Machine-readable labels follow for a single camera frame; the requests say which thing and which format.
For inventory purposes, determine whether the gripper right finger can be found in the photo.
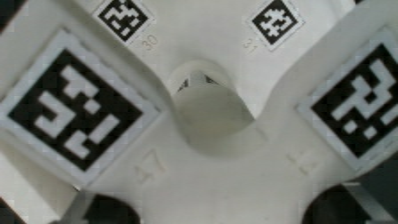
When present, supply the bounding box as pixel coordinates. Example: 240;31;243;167
300;182;398;224

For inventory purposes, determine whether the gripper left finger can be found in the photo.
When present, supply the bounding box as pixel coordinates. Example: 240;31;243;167
52;191;140;224

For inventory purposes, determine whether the white cross-shaped table base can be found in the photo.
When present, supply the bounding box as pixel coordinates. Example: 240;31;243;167
0;0;398;224

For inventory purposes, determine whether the white round table top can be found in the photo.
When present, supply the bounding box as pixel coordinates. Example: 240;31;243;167
0;0;362;224

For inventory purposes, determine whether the white cylindrical table leg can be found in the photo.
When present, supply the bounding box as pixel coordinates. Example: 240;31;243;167
169;60;254;145

